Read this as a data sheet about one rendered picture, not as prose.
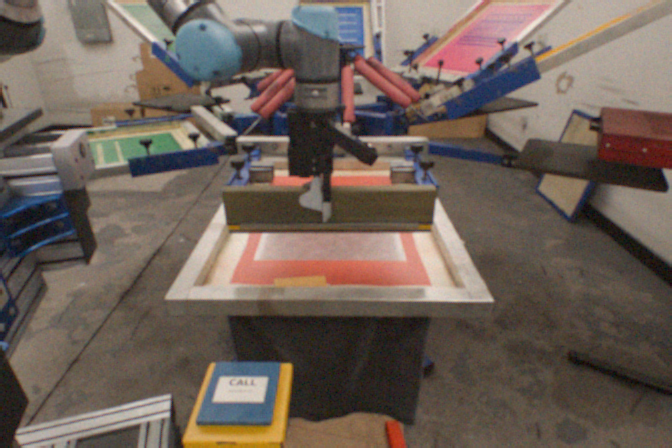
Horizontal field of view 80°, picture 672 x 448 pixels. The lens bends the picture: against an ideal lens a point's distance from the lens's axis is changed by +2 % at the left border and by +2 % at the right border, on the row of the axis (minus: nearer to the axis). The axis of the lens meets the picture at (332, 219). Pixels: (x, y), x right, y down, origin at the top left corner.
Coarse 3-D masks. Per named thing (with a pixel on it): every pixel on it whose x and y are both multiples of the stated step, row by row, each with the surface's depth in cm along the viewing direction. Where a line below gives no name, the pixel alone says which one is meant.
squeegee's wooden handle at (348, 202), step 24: (240, 192) 74; (264, 192) 74; (288, 192) 74; (336, 192) 74; (360, 192) 74; (384, 192) 74; (408, 192) 74; (432, 192) 74; (240, 216) 77; (264, 216) 77; (288, 216) 77; (312, 216) 77; (336, 216) 76; (360, 216) 76; (384, 216) 76; (408, 216) 76; (432, 216) 76
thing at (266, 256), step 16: (256, 240) 95; (272, 240) 95; (288, 240) 95; (304, 240) 95; (320, 240) 95; (256, 256) 89; (272, 256) 89; (288, 256) 89; (304, 256) 89; (320, 256) 89; (240, 272) 83; (256, 272) 83; (272, 272) 83; (288, 272) 83; (304, 272) 83; (320, 272) 83
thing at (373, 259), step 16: (336, 176) 133; (352, 176) 133; (368, 176) 133; (384, 176) 133; (336, 240) 95; (352, 240) 95; (368, 240) 95; (384, 240) 95; (400, 240) 95; (336, 256) 89; (352, 256) 89; (368, 256) 89; (384, 256) 89; (400, 256) 89; (416, 256) 89; (336, 272) 83; (352, 272) 83; (368, 272) 83; (384, 272) 83; (400, 272) 83; (416, 272) 83
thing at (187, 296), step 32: (352, 160) 137; (384, 160) 137; (224, 224) 95; (448, 224) 95; (192, 256) 83; (448, 256) 85; (192, 288) 73; (224, 288) 73; (256, 288) 73; (288, 288) 73; (320, 288) 73; (352, 288) 73; (384, 288) 73; (416, 288) 73; (448, 288) 73; (480, 288) 73
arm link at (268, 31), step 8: (256, 24) 60; (264, 24) 62; (272, 24) 62; (280, 24) 62; (256, 32) 59; (264, 32) 61; (272, 32) 62; (280, 32) 61; (264, 40) 60; (272, 40) 62; (264, 48) 60; (272, 48) 62; (264, 56) 61; (272, 56) 63; (280, 56) 63; (264, 64) 63; (272, 64) 64; (280, 64) 64
